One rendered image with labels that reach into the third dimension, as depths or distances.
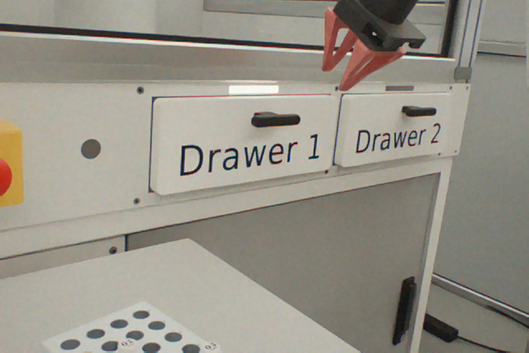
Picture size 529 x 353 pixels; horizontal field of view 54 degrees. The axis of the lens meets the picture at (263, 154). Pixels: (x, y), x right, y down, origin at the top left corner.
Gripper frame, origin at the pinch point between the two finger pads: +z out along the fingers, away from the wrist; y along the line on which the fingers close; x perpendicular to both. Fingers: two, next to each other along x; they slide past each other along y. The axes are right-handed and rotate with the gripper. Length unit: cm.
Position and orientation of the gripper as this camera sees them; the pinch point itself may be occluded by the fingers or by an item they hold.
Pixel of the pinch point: (337, 74)
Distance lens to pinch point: 61.8
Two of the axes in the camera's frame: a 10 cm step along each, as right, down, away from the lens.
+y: -5.1, -7.2, 4.7
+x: -7.6, 1.1, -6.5
